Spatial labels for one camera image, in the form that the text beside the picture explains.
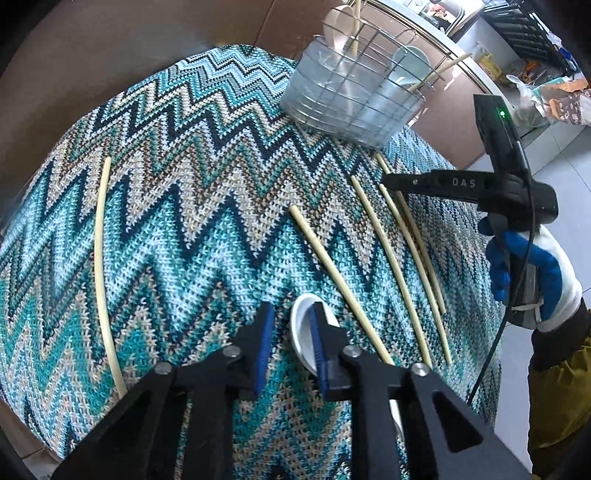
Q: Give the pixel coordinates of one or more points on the clear plastic bag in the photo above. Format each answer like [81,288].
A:
[531,101]

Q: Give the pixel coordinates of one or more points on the black dish rack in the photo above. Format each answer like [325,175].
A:
[526,27]

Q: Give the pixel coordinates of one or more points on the brown floral cloth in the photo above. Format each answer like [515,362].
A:
[570,104]

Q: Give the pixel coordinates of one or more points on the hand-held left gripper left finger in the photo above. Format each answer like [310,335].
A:
[265,344]

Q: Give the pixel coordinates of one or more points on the pale green spoon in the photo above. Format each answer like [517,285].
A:
[411,60]

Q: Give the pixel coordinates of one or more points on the person's right forearm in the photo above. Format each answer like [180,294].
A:
[563,378]

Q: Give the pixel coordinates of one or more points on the pink spoon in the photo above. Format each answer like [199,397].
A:
[336,27]

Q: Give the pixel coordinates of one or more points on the bamboo chopstick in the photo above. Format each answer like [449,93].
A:
[354,27]
[418,240]
[328,272]
[443,68]
[392,267]
[434,301]
[98,258]

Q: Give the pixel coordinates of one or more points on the white ceramic spoon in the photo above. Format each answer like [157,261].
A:
[302,337]

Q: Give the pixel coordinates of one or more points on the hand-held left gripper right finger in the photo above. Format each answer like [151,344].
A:
[320,344]

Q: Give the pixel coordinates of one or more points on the person's right hand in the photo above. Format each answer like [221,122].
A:
[556,277]

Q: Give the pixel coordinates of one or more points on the zigzag knitted mat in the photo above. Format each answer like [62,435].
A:
[184,230]

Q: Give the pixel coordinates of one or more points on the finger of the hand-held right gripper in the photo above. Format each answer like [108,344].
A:
[406,183]

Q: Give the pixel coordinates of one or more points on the yellow packet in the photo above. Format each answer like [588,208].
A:
[489,62]

